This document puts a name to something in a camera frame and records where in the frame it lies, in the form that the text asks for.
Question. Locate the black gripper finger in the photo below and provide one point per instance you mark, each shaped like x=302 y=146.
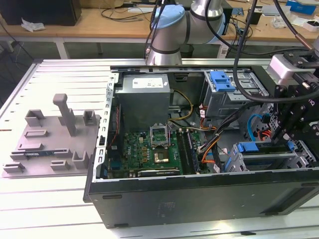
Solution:
x=306 y=124
x=280 y=112

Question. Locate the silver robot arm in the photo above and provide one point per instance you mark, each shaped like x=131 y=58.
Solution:
x=174 y=30

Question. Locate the grey metal disk bay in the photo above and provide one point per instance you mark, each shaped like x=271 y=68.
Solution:
x=233 y=159

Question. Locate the grey metal drive cage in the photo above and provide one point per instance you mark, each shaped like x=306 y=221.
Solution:
x=224 y=104

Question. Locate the blue plastic drive latch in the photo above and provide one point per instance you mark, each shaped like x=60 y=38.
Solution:
x=221 y=82

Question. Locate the white tray with black insert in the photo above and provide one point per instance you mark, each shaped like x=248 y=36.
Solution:
x=311 y=26

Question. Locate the blue cardboard box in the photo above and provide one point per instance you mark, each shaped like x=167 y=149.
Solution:
x=301 y=7

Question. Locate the RAM slot with white clips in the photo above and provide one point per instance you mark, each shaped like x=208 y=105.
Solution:
x=185 y=152
x=194 y=152

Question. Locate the small black box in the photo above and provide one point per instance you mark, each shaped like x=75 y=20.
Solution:
x=255 y=18

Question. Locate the RAM slot with black clips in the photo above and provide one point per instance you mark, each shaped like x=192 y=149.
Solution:
x=181 y=152
x=189 y=152

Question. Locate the black waste bin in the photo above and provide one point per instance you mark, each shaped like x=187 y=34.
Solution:
x=187 y=51

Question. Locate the black PC case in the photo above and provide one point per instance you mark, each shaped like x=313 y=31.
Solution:
x=199 y=199

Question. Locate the CPU socket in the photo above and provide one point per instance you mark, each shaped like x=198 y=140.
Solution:
x=162 y=156

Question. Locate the black graphics card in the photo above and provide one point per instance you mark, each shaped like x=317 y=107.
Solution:
x=159 y=172

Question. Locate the grey power supply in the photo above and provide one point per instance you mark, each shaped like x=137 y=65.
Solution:
x=142 y=104

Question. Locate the green motherboard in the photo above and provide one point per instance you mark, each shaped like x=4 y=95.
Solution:
x=139 y=149

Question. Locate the wooden desk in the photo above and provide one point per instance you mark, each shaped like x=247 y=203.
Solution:
x=87 y=27

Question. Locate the grey parts rack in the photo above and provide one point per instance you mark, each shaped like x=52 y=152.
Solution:
x=45 y=142

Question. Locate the crumpled white paper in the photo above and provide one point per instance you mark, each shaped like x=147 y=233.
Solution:
x=32 y=26

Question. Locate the large black box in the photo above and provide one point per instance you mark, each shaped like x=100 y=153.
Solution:
x=37 y=12

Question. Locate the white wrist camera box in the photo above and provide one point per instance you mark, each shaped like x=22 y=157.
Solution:
x=281 y=69

